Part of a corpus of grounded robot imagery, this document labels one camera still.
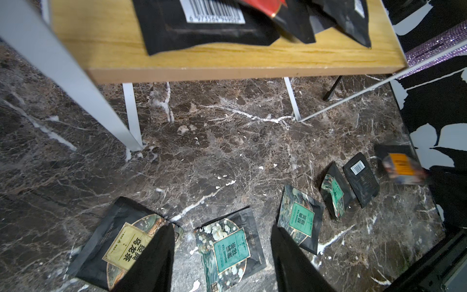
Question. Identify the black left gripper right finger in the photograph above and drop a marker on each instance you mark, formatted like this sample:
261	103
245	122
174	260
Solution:
294	272

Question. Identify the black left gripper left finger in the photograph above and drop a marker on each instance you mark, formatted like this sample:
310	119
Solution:
152	272

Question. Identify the yellow label tea bag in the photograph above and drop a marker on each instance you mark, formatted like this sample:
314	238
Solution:
116	244

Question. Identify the green label tea bag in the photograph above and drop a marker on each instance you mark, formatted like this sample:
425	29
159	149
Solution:
301	216

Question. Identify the teal floral tea bag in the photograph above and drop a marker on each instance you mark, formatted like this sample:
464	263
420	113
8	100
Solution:
230	250

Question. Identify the small green tea bag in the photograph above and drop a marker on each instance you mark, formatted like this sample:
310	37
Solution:
336	192

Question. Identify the black barcode tea bag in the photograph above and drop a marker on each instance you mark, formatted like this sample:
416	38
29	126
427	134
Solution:
361	179

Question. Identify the orange label tea bag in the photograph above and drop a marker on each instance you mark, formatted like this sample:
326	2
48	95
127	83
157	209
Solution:
400	164

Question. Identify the black barcode pouch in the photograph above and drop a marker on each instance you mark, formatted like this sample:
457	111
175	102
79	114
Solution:
175	25

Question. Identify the red tea bag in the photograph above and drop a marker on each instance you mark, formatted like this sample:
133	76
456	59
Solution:
270	8

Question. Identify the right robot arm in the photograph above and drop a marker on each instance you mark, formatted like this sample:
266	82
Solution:
410	239

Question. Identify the wooden two-tier metal shelf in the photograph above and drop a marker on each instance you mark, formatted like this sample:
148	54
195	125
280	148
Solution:
95	52

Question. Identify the purple glitter microphone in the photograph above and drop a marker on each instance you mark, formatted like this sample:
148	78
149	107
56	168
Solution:
436	45

